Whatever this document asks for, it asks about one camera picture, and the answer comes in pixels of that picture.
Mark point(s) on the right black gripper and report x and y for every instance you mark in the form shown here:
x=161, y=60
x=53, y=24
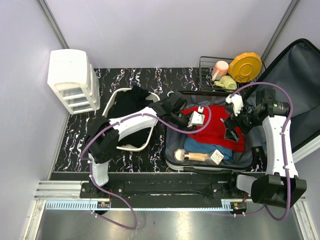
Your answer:
x=230, y=133

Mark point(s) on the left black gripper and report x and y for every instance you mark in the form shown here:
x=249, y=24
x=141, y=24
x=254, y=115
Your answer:
x=185, y=127

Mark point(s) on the red cloth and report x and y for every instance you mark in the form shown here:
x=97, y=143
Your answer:
x=215, y=131

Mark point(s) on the blue cloth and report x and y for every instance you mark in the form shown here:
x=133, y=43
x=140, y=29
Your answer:
x=193, y=146

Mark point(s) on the white plastic basin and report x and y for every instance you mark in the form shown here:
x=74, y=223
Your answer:
x=128, y=147

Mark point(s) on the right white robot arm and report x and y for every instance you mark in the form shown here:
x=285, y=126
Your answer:
x=279, y=185

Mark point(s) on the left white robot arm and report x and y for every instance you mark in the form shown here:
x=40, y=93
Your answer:
x=102, y=140

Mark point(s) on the grey square box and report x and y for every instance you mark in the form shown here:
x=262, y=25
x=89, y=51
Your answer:
x=214, y=158

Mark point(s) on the cream gold tube bottle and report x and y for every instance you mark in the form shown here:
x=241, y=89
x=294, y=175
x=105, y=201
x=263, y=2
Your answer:
x=192, y=156

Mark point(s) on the green ceramic mug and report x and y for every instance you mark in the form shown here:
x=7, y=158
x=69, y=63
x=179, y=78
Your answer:
x=226, y=83

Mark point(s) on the pink plastic cup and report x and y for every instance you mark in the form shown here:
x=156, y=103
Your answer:
x=220, y=69

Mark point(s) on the yellow round plate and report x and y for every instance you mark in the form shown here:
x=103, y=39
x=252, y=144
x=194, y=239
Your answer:
x=245, y=67

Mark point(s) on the white drawer organizer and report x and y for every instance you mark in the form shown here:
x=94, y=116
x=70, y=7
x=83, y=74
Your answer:
x=72, y=78

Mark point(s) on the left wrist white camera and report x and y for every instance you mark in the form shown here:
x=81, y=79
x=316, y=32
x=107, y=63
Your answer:
x=197, y=118

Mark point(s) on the wrist white camera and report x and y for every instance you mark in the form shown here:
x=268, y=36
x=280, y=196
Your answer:
x=237, y=103
x=197, y=118

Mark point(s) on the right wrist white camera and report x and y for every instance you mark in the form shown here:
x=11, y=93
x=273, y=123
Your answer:
x=237, y=103

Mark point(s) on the black wire dish rack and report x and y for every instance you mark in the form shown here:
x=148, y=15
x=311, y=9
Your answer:
x=206, y=67

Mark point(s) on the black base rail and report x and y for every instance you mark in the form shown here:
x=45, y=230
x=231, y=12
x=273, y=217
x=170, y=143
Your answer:
x=209, y=184

